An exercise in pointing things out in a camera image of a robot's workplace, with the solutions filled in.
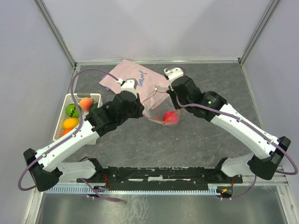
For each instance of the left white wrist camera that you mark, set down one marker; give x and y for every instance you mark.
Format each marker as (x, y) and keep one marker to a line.
(129, 85)

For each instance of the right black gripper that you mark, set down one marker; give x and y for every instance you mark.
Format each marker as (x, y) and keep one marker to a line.
(172, 93)

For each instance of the green apple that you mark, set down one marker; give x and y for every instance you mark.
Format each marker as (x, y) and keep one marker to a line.
(72, 111)

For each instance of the pink cloth with lettering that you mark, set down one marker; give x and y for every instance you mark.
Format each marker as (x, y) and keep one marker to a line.
(151, 86)

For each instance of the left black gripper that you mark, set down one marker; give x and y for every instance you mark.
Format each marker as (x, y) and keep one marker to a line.
(140, 108)

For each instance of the red apple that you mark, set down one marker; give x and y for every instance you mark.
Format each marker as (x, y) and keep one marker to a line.
(171, 117)

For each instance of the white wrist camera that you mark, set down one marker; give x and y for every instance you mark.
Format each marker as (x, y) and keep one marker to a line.
(174, 72)
(129, 85)

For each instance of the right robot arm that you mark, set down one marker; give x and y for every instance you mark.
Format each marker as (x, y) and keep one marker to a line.
(267, 151)

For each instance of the white perforated plastic basket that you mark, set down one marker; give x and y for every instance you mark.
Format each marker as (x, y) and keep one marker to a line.
(96, 97)

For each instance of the clear zip top bag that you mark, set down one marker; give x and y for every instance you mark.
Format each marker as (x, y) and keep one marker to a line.
(161, 105)

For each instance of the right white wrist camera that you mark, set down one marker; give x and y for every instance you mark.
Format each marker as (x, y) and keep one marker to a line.
(174, 72)

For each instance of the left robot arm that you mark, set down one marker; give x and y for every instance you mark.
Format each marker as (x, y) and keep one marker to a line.
(46, 166)

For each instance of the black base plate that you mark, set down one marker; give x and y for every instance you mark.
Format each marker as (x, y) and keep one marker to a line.
(161, 179)

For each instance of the orange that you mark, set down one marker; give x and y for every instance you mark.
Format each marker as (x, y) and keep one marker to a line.
(66, 131)

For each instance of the dark green avocado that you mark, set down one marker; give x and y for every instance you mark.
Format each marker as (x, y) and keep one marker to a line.
(94, 106)

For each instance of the yellow lemon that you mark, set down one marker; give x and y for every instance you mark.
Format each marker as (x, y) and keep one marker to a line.
(70, 123)

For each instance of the peach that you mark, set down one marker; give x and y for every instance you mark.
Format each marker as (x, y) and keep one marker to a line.
(86, 103)

